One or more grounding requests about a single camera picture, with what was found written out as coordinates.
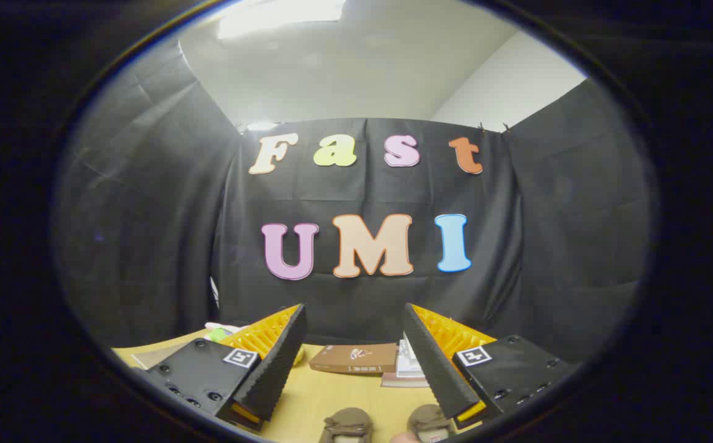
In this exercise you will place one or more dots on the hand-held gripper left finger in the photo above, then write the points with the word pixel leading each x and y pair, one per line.
pixel 282 360

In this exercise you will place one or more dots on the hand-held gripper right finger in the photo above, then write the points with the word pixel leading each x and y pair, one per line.
pixel 433 363

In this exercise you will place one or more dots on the brown suede shoe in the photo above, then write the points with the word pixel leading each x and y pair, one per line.
pixel 428 421
pixel 347 426

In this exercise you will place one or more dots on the beige fabric storage box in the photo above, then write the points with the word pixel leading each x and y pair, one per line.
pixel 156 355

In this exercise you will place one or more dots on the yellow plush toy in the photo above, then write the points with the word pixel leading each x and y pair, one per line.
pixel 299 357

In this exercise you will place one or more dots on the white portrait cover book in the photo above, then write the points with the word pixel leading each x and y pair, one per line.
pixel 408 366

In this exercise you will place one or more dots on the pale pink book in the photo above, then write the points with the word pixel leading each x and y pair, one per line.
pixel 402 382

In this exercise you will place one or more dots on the brown book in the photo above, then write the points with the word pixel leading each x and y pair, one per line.
pixel 344 360

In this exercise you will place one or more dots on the pink and green plush toy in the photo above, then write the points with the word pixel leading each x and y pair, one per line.
pixel 221 333

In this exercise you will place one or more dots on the black backdrop cloth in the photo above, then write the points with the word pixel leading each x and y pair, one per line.
pixel 362 197

